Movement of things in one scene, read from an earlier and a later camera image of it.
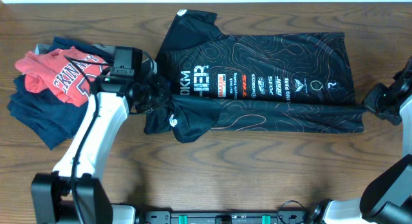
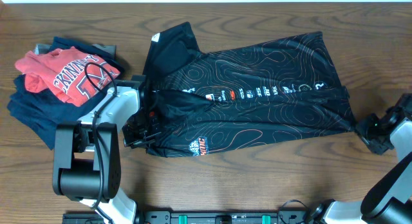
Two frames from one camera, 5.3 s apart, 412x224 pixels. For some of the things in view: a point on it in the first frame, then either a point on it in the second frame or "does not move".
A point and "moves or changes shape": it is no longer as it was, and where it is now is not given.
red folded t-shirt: [68, 73] does not move
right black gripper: [371, 100] to [363, 127]
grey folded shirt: [41, 47] does not move
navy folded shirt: [55, 119] does not move
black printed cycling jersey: [288, 82] moves or changes shape
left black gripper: [161, 93] to [138, 130]
